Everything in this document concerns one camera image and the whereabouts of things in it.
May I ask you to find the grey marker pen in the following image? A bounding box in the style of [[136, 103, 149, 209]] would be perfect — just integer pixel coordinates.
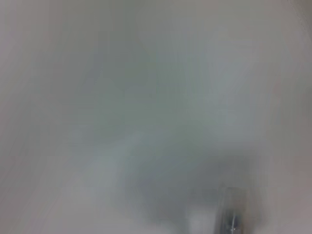
[[214, 187, 247, 234]]

